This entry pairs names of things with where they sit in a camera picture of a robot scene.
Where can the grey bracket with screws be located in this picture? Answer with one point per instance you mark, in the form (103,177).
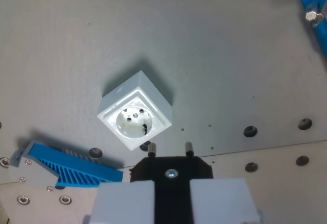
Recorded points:
(30,173)

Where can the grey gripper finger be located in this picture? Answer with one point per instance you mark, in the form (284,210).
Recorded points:
(122,203)
(222,201)

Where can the white square wall socket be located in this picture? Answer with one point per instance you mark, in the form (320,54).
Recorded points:
(135,111)

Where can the silver hex bolt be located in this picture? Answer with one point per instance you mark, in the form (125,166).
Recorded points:
(312,16)

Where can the black two-pin power plug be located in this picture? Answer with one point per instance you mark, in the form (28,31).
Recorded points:
(172,196)

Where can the silver socket head screw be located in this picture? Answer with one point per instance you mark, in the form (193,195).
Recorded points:
(23,200)
(3,162)
(65,200)

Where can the blue ribbed plastic fixture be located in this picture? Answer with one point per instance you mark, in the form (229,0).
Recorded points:
(76,168)

